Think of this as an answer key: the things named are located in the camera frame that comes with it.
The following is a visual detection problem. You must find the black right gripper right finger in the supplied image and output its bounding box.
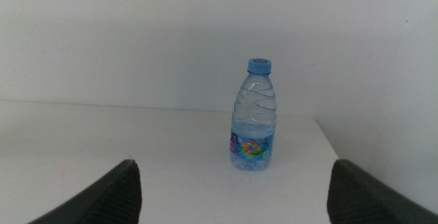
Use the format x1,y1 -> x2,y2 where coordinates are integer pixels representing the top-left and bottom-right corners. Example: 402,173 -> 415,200
326,159 -> 438,224

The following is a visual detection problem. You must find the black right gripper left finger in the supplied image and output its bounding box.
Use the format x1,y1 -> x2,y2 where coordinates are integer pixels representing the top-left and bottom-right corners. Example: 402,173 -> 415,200
29,159 -> 142,224

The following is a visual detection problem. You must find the clear water bottle blue cap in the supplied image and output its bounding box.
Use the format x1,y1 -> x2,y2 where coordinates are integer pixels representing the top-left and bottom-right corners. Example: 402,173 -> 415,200
229,58 -> 277,172

